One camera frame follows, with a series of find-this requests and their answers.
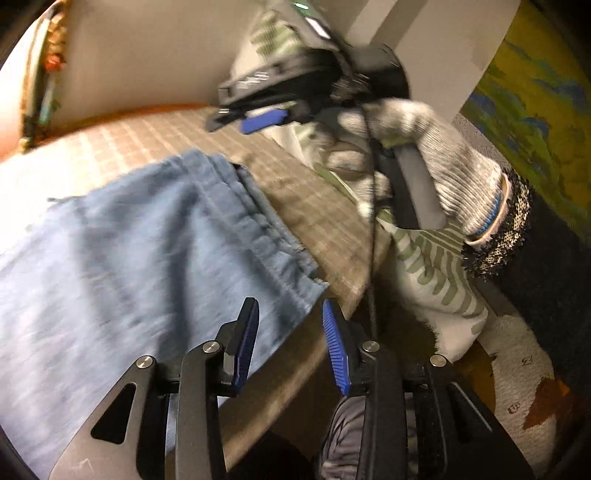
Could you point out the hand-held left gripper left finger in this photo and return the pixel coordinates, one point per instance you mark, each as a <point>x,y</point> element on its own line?
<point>244,353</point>

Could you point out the blue denim pants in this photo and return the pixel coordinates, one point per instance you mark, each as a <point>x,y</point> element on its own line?
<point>138,258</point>

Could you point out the yellow green landscape rug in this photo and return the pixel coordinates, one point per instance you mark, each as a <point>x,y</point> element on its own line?
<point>540,92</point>

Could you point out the person's grey trouser leg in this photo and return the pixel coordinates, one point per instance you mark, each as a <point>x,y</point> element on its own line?
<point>346,438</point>

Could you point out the green striped white pillow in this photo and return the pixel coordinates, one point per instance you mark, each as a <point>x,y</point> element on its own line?
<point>429,272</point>

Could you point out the person's right forearm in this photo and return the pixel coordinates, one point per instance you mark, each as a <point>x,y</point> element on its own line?
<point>501,230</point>

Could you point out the person's right hand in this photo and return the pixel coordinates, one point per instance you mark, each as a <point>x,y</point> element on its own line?
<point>443,152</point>

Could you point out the folded stand with colourful cloth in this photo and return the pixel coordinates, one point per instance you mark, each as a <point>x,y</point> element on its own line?
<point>46,69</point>

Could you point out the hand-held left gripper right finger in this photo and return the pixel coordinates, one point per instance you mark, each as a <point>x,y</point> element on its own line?
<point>334,350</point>

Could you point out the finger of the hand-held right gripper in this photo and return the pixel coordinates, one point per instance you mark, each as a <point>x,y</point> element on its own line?
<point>261,121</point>

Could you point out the white printed rug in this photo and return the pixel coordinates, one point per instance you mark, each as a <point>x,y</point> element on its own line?
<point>517,378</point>

